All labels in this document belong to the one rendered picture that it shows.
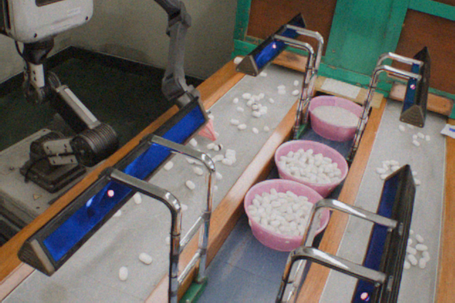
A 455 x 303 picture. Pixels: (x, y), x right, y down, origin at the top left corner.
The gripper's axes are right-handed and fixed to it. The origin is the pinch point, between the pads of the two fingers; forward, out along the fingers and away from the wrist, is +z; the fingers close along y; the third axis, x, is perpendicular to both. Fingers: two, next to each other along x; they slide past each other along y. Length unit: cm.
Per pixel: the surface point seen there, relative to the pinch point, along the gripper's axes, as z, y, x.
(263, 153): 14.8, -0.4, -13.1
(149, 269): 10, -64, -7
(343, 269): 21, -75, -64
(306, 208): 33.4, -17.9, -25.1
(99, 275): 2, -72, 0
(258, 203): 21.9, -24.1, -16.3
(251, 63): -12.9, 0.9, -31.8
